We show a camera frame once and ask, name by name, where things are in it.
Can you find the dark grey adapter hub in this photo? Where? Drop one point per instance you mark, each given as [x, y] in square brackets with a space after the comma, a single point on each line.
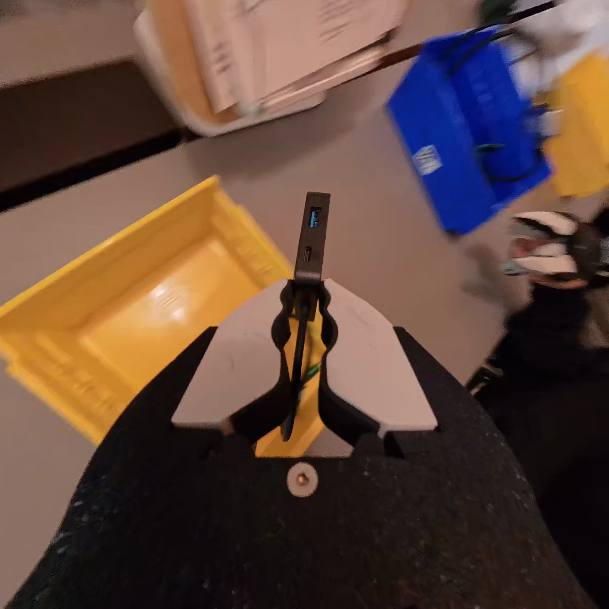
[311, 238]

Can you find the person's right forearm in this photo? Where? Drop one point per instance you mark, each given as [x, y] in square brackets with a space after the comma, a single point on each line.
[552, 323]

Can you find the wooden document board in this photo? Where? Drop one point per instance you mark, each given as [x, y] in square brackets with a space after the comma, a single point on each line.
[176, 62]

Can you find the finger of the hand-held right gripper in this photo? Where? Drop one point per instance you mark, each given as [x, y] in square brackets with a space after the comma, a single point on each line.
[547, 265]
[547, 222]

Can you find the blue plastic bin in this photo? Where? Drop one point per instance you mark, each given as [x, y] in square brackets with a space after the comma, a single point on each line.
[456, 119]

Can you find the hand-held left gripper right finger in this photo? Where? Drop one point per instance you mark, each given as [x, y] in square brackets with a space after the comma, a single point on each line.
[376, 371]

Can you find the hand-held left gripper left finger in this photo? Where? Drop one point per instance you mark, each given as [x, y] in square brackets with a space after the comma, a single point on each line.
[238, 366]

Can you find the person's black hoodie torso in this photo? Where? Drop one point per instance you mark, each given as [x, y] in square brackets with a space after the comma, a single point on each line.
[547, 452]

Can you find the yellow plastic bin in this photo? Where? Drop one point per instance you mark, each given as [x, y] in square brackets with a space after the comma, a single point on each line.
[142, 309]
[580, 133]

